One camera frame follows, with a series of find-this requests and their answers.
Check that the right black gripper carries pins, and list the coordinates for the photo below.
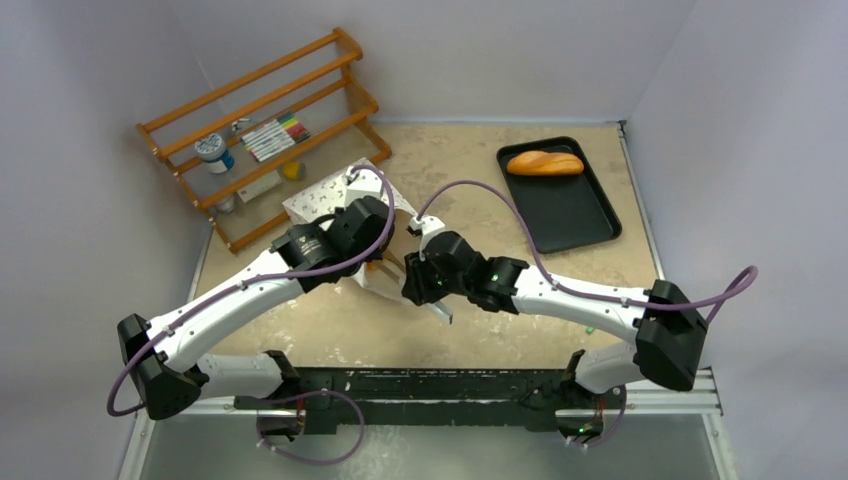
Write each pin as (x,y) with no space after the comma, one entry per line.
(419,283)

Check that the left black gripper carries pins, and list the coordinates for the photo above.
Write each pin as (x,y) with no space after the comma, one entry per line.
(340,211)

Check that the patterned white paper bag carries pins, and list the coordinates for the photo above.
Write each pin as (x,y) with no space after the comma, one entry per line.
(327,194)

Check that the black plastic tray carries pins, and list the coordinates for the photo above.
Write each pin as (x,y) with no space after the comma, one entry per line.
(561,212)

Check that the long fake bread loaf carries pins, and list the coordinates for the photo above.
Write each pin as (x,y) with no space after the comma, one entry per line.
(540,163)

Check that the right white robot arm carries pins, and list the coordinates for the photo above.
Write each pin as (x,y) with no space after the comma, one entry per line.
(658,340)

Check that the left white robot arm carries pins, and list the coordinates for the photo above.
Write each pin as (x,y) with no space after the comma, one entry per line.
(167,358)

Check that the yellow grey eraser block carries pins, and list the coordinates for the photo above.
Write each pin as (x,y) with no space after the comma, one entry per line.
(293,171)

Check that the small white box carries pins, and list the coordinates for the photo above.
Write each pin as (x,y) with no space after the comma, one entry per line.
(259,186)

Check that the pack of coloured markers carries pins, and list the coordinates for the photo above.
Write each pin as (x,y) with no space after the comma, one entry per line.
(275,136)

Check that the orange wooden rack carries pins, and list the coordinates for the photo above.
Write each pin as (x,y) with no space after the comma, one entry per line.
(331,77)

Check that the blue lid jar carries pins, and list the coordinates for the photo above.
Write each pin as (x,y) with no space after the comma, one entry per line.
(214,153)

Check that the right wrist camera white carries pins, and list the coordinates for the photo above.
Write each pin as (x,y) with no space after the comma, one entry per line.
(425,228)

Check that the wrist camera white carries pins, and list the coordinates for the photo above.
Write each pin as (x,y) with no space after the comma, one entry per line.
(363,181)
(425,228)

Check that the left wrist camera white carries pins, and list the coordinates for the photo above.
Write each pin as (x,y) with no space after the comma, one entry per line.
(363,181)

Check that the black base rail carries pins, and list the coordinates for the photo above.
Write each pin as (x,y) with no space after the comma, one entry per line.
(319,400)

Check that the aluminium frame rail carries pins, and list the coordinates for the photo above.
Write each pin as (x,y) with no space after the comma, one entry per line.
(643,397)

